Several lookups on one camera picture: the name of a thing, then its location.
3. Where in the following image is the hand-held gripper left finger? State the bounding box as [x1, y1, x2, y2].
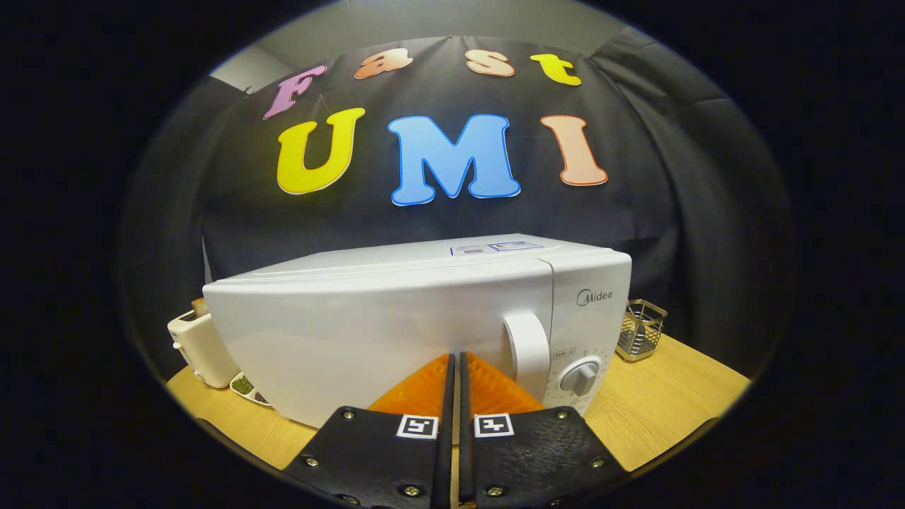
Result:
[283, 353, 455, 509]

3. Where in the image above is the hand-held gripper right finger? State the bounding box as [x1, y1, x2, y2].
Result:
[459, 351, 629, 509]

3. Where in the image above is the white microwave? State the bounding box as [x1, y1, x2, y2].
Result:
[202, 234, 633, 429]

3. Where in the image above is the white dish with green beans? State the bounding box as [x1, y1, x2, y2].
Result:
[229, 372, 272, 407]

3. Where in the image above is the white toaster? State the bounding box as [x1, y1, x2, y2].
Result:
[167, 311, 241, 389]

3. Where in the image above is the black backdrop cloth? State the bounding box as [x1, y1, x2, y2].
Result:
[120, 32, 793, 382]

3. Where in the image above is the metal wire mesh holder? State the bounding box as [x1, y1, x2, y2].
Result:
[616, 299, 668, 363]

